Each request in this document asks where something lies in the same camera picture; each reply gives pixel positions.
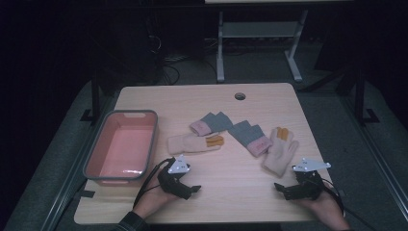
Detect black metal stand post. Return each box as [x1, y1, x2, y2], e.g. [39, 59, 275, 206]
[80, 68, 102, 123]
[354, 64, 381, 126]

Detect pink storage basin grey rim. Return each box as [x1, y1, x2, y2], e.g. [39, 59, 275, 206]
[82, 109, 159, 188]

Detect left hand-held gripper black cable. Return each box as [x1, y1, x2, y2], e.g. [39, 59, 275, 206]
[133, 157, 177, 210]

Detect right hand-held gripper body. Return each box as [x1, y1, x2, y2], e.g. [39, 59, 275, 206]
[292, 157, 332, 200]

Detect person's right hand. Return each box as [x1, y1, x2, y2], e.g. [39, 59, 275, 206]
[301, 181, 345, 225]

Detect person's left hand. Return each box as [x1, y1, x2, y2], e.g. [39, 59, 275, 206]
[133, 179, 179, 219]

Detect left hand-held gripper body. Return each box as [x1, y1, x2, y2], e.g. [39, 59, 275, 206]
[157, 154, 193, 200]

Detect hand-held gripper black cable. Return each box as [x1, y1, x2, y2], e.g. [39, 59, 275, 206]
[133, 157, 177, 210]
[321, 179, 381, 231]

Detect black floor cables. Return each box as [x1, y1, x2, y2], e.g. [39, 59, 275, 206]
[157, 54, 219, 86]

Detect grey metal desk frame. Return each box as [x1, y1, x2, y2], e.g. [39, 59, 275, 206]
[216, 9, 309, 84]

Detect right hand-held gripper black cable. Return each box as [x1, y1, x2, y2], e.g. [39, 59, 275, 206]
[321, 179, 381, 231]

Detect beige glove orange fingertips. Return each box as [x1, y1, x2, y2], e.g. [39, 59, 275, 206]
[166, 133, 225, 157]
[261, 126, 300, 178]

